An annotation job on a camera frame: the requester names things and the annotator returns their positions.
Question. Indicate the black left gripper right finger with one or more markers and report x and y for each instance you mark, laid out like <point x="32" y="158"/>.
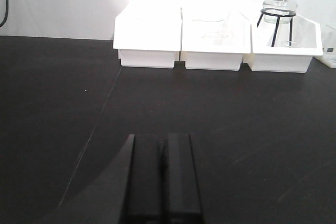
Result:
<point x="180" y="186"/>

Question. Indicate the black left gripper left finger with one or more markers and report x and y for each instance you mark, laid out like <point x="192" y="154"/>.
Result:
<point x="145" y="179"/>

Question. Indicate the left white plastic bin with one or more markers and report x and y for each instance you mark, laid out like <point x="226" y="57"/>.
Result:
<point x="148" y="35"/>

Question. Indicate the white plastic bin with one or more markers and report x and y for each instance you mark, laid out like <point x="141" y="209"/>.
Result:
<point x="148" y="35"/>
<point x="214" y="39"/>
<point x="306" y="44"/>

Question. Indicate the middle white plastic bin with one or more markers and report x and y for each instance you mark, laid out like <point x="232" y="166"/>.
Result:
<point x="214" y="39"/>

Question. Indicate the right white plastic bin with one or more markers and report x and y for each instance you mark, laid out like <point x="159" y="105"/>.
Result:
<point x="306" y="44"/>

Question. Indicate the clear glass flask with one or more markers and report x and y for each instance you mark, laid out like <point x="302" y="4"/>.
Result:
<point x="279" y="6"/>

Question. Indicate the white test tube rack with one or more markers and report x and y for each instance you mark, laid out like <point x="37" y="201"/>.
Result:
<point x="328" y="45"/>

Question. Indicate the black wire tripod stand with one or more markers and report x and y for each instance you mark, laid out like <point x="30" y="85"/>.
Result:
<point x="279" y="14"/>

